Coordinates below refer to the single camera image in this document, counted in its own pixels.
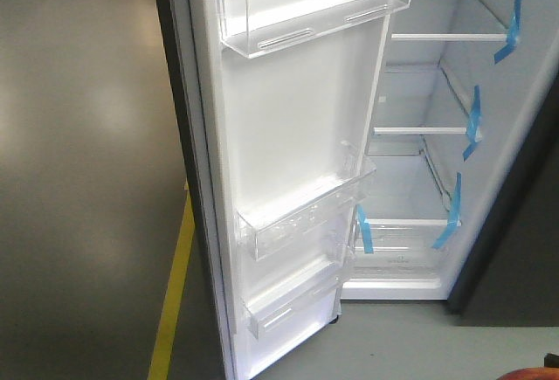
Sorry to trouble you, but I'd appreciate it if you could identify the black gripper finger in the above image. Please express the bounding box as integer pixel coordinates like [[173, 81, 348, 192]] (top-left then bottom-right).
[[544, 353, 559, 366]]

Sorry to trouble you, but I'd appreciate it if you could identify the red yellow apple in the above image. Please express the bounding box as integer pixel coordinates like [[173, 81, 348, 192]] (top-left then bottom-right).
[[499, 366, 559, 380]]

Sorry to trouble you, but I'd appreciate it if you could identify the blue tape strip lower right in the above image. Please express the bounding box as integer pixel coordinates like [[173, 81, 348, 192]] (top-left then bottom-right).
[[431, 172, 462, 250]]

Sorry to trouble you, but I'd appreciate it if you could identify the blue tape strip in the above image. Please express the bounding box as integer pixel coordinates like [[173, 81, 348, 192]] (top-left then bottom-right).
[[356, 204, 374, 254], [431, 172, 462, 250], [462, 85, 482, 162], [493, 0, 522, 64]]

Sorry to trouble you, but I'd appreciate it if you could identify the clear crisper drawer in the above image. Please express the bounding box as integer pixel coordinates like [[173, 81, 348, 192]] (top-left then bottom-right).
[[355, 218, 448, 279]]

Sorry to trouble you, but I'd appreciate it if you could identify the blue tape strip lower left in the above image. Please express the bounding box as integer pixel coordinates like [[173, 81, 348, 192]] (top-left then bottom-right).
[[356, 204, 374, 254]]

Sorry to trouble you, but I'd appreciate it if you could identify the blue tape strip middle right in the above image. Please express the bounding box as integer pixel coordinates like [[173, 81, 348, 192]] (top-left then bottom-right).
[[462, 85, 482, 162]]

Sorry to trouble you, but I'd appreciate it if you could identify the clear lower door bin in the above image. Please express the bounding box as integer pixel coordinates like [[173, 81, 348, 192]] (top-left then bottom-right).
[[244, 231, 355, 342]]

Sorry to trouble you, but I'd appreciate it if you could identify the clear middle door bin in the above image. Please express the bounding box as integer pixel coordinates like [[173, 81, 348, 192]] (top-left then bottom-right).
[[235, 141, 376, 260]]

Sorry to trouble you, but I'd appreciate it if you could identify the grey side-by-side refrigerator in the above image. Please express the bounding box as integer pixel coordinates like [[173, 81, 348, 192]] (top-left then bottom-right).
[[156, 0, 558, 379]]

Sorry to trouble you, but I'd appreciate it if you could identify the blue tape strip top right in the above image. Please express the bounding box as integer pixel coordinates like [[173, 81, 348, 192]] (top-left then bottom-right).
[[493, 0, 522, 64]]

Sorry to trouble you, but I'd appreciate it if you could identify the yellow floor tape line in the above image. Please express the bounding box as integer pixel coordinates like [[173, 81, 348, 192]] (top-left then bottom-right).
[[0, 0, 196, 380]]

